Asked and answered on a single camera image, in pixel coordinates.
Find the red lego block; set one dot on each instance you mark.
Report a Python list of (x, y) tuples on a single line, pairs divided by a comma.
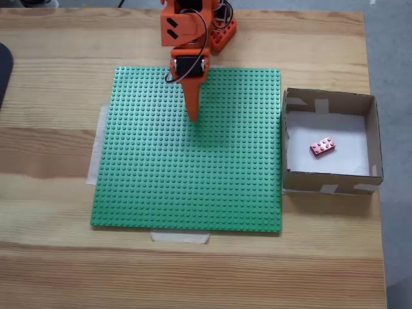
[(322, 147)]

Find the green lego baseplate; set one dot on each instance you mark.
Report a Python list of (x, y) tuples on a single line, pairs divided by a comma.
[(161, 177)]

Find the brown cardboard box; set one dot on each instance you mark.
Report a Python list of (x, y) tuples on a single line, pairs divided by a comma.
[(302, 181)]

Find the masking tape strip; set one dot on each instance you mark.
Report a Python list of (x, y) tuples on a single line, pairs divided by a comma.
[(93, 161), (180, 237)]

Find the white paper sheet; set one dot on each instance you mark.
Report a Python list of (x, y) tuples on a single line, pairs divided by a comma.
[(347, 157)]

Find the black rounded pad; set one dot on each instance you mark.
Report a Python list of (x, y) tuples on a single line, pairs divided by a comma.
[(4, 71)]

